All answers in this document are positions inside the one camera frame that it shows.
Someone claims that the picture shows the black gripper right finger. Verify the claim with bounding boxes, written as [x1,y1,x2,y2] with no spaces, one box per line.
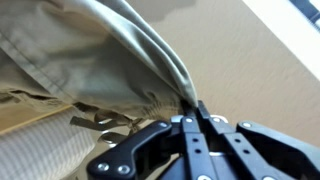
[196,101,284,180]

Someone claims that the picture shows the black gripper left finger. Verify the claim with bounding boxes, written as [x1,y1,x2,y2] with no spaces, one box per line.
[180,101,218,180]

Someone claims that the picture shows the beige khaki clothing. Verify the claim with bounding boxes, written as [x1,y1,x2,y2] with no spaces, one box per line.
[0,0,197,132]

